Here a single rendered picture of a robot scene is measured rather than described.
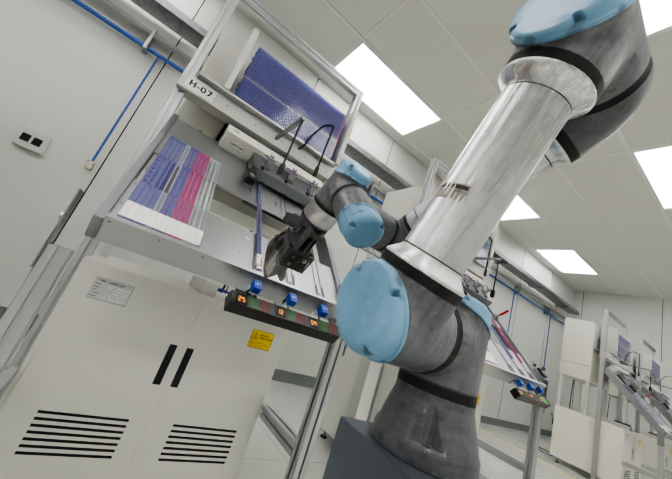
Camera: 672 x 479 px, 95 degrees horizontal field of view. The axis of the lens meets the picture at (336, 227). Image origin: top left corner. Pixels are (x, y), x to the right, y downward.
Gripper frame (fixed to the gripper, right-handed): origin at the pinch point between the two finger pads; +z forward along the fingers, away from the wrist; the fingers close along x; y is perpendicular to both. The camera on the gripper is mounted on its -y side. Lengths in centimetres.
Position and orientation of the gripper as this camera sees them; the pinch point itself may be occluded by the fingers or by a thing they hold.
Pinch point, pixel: (268, 271)
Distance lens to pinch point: 80.7
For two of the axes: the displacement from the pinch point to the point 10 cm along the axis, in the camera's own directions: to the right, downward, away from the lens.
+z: -6.2, 6.9, 3.7
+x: 7.6, 4.2, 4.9
